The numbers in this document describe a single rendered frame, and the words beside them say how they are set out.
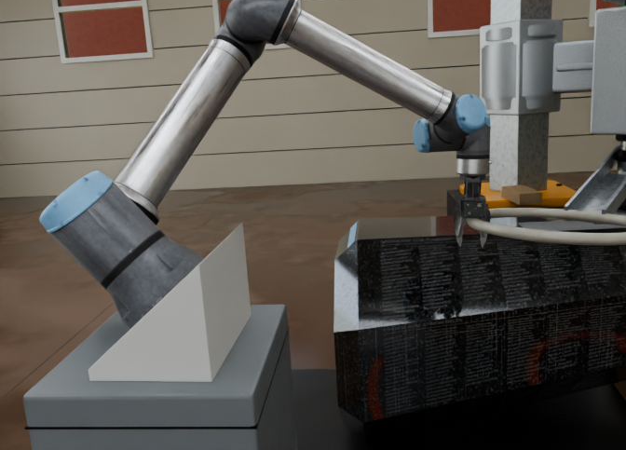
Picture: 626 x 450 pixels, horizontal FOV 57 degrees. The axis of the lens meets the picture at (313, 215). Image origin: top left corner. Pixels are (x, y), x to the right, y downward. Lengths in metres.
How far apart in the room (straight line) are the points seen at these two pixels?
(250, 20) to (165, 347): 0.75
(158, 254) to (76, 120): 8.00
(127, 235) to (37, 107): 8.26
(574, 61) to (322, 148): 5.68
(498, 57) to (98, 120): 6.94
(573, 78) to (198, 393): 2.25
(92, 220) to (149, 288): 0.16
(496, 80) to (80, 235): 2.10
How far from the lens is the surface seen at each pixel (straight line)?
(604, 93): 2.23
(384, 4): 8.09
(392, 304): 1.88
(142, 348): 1.04
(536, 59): 2.77
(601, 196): 2.10
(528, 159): 2.86
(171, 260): 1.09
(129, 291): 1.09
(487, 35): 2.87
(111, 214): 1.10
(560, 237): 1.50
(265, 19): 1.36
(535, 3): 2.87
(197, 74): 1.41
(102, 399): 1.05
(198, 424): 1.02
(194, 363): 1.01
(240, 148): 8.26
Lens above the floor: 1.32
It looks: 12 degrees down
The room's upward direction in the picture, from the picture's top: 4 degrees counter-clockwise
